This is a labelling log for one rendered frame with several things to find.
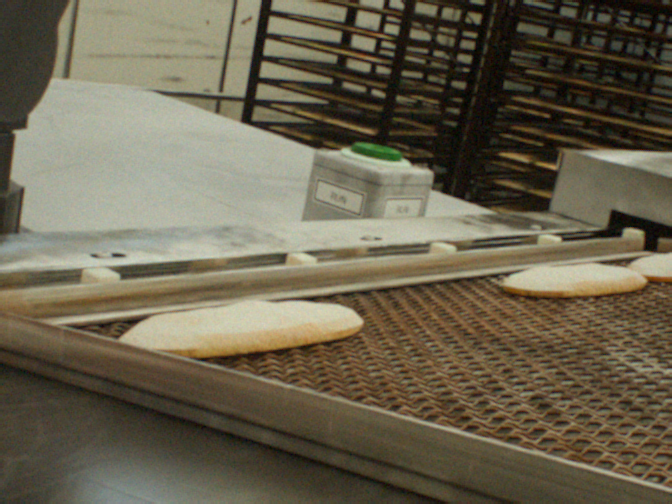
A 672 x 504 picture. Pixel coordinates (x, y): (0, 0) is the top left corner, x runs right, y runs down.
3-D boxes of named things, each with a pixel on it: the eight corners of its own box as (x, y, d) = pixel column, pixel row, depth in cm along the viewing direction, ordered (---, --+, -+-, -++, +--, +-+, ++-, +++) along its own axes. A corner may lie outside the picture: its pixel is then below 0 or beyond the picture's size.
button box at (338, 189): (345, 277, 94) (371, 149, 92) (418, 306, 90) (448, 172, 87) (279, 283, 88) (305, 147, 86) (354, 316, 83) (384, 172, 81)
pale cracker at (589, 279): (599, 277, 60) (601, 256, 59) (665, 288, 57) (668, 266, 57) (480, 288, 53) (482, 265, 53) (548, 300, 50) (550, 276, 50)
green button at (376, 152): (369, 162, 89) (373, 142, 89) (408, 174, 87) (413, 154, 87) (337, 161, 86) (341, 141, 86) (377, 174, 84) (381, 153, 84)
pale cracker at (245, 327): (312, 316, 42) (313, 287, 42) (388, 333, 40) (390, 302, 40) (91, 345, 35) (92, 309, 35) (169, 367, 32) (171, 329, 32)
